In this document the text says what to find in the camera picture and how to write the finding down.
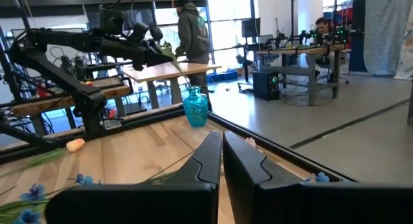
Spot black short table edge rail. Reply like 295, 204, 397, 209
0, 105, 186, 165

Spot black long table edge rail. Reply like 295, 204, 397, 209
206, 110, 358, 183

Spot blue glass vase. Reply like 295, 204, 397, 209
182, 85, 209, 128

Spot black background robot arms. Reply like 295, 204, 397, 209
273, 25, 358, 47

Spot light wooden desk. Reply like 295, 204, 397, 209
121, 61, 223, 110

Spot black monitor on stand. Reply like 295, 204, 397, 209
241, 17, 261, 39

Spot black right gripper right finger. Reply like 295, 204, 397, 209
223, 130, 413, 224

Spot wooden workbench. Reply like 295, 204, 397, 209
11, 76, 132, 136

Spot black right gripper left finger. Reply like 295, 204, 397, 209
45, 130, 223, 224

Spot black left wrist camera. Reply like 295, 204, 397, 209
98, 6, 129, 36

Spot wooden table with grey legs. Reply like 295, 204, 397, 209
256, 44, 352, 107

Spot black computer tower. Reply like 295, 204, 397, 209
252, 71, 281, 101

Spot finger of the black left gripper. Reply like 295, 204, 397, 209
132, 54, 145, 72
143, 49, 175, 67

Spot dark blue panel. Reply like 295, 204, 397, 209
349, 0, 368, 73

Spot grey patterned curtain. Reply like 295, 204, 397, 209
364, 0, 413, 79

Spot blue storage bin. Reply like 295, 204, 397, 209
206, 71, 223, 84
222, 70, 239, 82

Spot peach artificial tulip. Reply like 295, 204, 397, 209
0, 137, 86, 179

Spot person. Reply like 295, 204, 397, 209
173, 0, 214, 112
313, 16, 343, 81

